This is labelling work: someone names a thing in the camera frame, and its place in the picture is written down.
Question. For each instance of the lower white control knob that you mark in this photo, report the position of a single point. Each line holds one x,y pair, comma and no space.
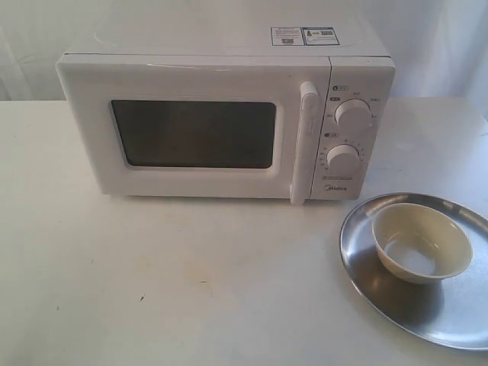
343,159

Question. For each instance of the cream ceramic bowl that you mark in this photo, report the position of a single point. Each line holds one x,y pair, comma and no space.
420,245

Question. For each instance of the upper white control knob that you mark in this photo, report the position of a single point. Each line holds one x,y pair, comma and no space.
353,114

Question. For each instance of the white printed warning label sticker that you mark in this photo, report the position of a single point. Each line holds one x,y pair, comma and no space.
304,36

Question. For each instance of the round steel tray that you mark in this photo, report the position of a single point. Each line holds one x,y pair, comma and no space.
452,313

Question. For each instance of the white control knob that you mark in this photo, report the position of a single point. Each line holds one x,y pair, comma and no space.
353,114
343,159

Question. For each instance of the white microwave oven body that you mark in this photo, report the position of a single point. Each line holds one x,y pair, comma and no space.
362,73

